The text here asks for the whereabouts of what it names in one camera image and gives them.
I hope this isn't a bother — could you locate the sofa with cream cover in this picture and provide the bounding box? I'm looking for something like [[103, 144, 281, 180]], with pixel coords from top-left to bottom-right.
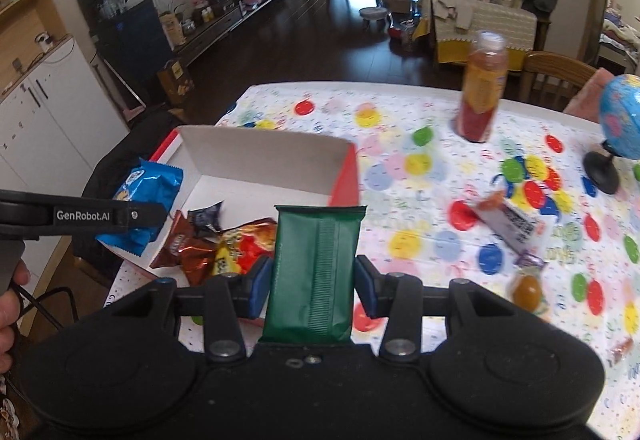
[[412, 0, 556, 72]]

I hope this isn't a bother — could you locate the blue snack bag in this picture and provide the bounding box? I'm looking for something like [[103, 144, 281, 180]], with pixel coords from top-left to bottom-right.
[[96, 160, 183, 256]]

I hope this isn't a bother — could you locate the red yellow snack bag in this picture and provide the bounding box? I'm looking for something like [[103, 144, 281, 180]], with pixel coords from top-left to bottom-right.
[[212, 218, 278, 275]]

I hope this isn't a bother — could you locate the red cardboard box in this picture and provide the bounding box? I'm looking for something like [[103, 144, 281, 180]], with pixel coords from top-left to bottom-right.
[[107, 125, 359, 287]]

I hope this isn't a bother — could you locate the wooden chair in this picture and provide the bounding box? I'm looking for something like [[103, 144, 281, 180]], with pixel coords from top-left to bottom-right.
[[518, 52, 597, 112]]

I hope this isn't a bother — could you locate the white snack packet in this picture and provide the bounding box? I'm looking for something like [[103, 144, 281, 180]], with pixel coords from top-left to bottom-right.
[[472, 190, 558, 257]]

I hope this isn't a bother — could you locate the black cable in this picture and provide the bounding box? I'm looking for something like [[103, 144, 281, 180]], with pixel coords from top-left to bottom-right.
[[8, 281, 80, 333]]

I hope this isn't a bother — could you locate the black small snack packet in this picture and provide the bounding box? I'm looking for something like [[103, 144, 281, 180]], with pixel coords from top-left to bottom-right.
[[186, 201, 224, 239]]

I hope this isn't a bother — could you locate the purple candy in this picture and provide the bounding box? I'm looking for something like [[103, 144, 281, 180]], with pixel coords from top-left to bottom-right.
[[515, 252, 547, 272]]

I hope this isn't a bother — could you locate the white cabinet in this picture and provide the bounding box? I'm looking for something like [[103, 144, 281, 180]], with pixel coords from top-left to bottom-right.
[[1, 37, 129, 197]]

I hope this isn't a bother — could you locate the pink cloth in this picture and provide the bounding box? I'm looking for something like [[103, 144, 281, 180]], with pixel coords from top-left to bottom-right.
[[563, 68, 614, 123]]

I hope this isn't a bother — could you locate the orange juice bottle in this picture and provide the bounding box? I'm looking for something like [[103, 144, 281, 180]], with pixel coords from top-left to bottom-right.
[[456, 31, 508, 143]]

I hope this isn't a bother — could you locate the balloon print tablecloth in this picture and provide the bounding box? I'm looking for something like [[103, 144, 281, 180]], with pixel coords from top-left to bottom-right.
[[102, 80, 640, 440]]

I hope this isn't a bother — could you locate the green snack packet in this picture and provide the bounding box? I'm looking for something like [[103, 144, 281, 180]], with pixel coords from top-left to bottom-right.
[[262, 205, 366, 345]]

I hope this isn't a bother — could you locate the person's left hand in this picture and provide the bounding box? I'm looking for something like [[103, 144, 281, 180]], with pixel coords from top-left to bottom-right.
[[0, 260, 30, 374]]

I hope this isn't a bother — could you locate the blue desk globe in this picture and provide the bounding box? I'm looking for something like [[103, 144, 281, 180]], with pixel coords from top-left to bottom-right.
[[582, 74, 639, 194]]

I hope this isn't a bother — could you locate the brown shiny snack bag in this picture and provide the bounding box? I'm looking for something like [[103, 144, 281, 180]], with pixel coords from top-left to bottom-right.
[[151, 211, 216, 286]]

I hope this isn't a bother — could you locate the tv cabinet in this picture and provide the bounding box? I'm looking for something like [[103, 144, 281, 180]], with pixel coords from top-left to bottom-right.
[[174, 0, 276, 66]]

